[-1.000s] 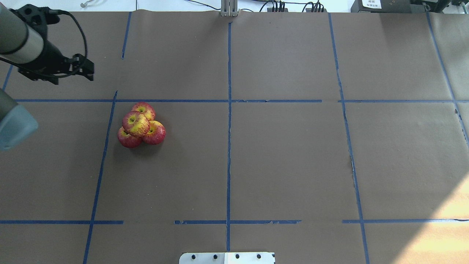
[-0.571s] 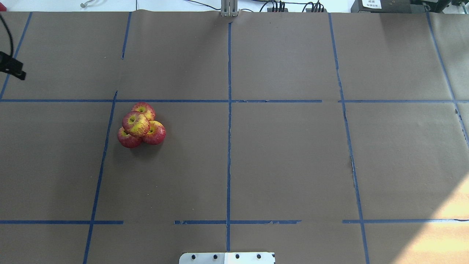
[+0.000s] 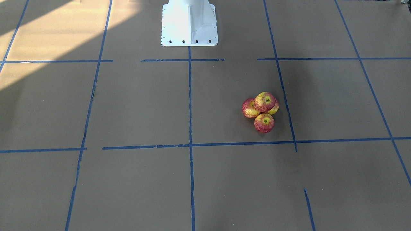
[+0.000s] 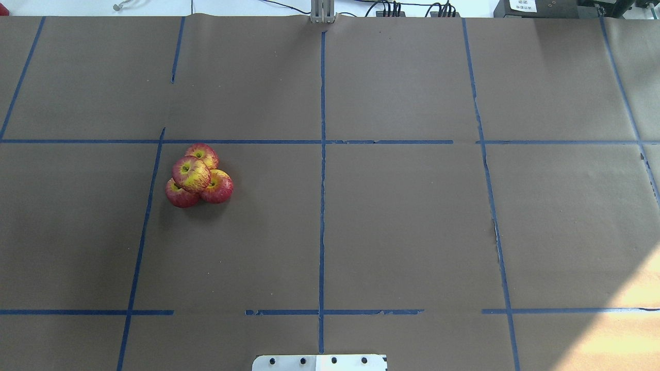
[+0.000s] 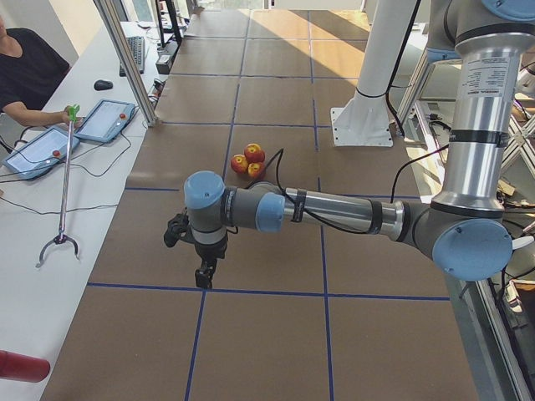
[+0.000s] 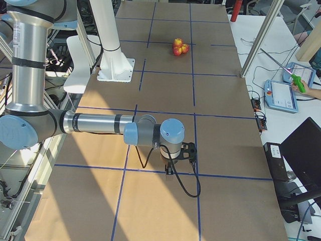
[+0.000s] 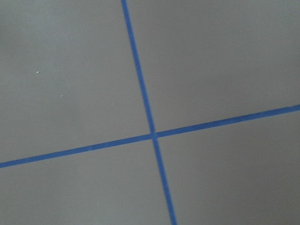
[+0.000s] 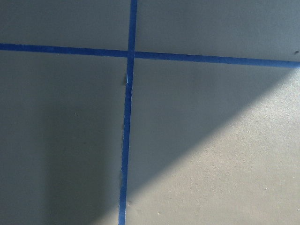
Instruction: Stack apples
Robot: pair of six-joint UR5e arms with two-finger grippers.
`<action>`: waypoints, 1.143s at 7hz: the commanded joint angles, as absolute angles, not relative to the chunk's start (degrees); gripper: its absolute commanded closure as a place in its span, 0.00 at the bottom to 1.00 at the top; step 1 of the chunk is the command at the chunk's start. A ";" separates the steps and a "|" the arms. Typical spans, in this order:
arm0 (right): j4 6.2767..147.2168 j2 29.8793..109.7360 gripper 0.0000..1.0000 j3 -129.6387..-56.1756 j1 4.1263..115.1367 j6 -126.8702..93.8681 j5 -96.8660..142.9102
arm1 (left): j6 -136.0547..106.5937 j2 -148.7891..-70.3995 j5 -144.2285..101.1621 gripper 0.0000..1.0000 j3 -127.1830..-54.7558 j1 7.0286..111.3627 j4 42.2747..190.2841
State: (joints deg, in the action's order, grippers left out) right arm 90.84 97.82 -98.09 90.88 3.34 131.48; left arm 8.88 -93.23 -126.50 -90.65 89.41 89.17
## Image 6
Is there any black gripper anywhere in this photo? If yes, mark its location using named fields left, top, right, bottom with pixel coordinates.
left=165, top=142, right=197, bottom=175

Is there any lone red yellow apple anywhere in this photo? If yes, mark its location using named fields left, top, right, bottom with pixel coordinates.
left=173, top=38, right=184, bottom=47

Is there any person hand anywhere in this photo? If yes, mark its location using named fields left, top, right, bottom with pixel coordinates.
left=291, top=80, right=309, bottom=94

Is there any black computer box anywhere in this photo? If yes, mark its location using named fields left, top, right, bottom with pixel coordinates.
left=263, top=142, right=289, bottom=182

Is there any orange black adapter box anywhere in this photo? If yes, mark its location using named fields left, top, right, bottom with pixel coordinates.
left=250, top=98, right=261, bottom=111

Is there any front red yellow apple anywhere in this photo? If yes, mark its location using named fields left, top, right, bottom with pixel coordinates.
left=173, top=47, right=182, bottom=56

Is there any right red apple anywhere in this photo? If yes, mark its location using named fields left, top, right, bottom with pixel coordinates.
left=181, top=44, right=190, bottom=54

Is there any white chair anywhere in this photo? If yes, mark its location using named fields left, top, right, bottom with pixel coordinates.
left=64, top=35, right=91, bottom=94

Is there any near blue teach pendant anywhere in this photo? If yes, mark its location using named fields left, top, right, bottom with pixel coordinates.
left=264, top=80, right=298, bottom=113

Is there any blue teach pendant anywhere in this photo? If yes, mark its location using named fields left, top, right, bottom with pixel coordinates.
left=264, top=80, right=298, bottom=113
left=286, top=62, right=316, bottom=88

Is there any black monitor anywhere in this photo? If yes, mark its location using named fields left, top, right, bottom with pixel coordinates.
left=280, top=117, right=320, bottom=190

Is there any far blue teach pendant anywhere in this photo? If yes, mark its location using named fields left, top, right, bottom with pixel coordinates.
left=286, top=62, right=316, bottom=88

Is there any red cylinder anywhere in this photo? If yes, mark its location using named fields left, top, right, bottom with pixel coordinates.
left=230, top=0, right=243, bottom=22

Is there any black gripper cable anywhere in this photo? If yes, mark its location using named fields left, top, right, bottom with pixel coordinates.
left=134, top=144, right=202, bottom=198

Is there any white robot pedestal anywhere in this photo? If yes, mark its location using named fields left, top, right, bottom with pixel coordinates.
left=90, top=0, right=135, bottom=83

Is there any green handled grabber tool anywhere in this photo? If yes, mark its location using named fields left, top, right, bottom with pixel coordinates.
left=260, top=48, right=305, bottom=92

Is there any aluminium frame post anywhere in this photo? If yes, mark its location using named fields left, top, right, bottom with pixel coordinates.
left=240, top=0, right=284, bottom=77

